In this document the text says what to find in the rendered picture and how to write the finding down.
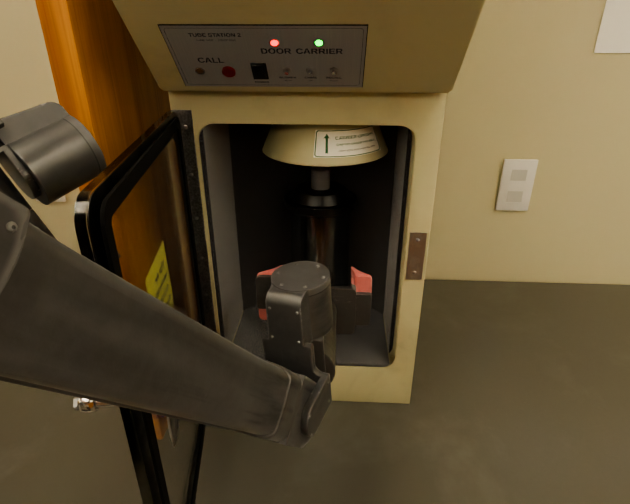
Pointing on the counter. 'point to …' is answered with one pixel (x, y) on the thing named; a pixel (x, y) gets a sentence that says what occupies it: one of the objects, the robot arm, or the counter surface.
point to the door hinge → (197, 214)
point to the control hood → (434, 67)
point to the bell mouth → (325, 144)
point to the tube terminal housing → (430, 149)
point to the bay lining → (234, 140)
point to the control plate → (240, 51)
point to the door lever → (88, 405)
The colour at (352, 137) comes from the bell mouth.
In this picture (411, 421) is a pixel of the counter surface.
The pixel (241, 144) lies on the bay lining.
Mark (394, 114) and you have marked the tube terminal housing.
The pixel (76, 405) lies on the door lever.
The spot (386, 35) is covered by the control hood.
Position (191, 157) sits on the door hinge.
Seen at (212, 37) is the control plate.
